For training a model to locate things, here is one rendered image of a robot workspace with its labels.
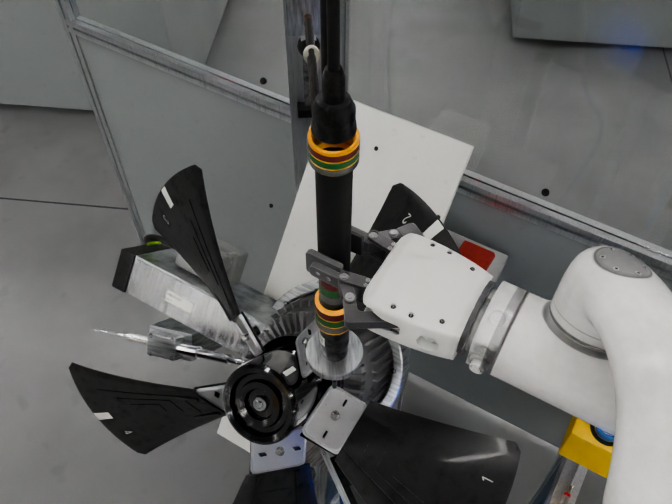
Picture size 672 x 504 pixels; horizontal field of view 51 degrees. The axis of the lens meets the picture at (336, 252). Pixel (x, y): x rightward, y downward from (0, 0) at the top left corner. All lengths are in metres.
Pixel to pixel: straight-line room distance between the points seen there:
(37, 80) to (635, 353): 3.03
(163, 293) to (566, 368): 0.81
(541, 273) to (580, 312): 1.12
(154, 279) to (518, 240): 0.83
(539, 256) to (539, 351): 1.05
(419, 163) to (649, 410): 0.71
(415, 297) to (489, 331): 0.07
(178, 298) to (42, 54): 2.11
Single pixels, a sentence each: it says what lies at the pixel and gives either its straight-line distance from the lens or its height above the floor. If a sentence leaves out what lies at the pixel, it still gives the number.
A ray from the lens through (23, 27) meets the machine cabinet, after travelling 3.18.
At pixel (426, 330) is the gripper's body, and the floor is 1.60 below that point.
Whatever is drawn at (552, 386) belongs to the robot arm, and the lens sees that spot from 0.63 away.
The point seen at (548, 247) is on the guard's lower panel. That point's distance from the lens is 1.64.
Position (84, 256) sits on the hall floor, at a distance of 2.85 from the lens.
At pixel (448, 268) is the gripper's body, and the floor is 1.60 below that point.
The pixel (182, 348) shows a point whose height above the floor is 1.10.
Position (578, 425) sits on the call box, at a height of 1.07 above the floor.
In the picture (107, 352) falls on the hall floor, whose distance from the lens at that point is 2.58.
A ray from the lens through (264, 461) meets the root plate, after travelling 1.10.
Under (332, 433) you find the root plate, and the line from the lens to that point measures 1.03.
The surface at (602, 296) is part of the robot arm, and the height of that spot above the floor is 1.69.
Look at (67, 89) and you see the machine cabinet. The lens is 3.31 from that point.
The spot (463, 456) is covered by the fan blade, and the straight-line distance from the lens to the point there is 1.04.
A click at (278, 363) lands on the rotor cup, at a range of 1.01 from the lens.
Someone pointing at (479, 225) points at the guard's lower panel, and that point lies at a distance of 1.67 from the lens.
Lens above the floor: 2.14
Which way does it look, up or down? 52 degrees down
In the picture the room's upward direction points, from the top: straight up
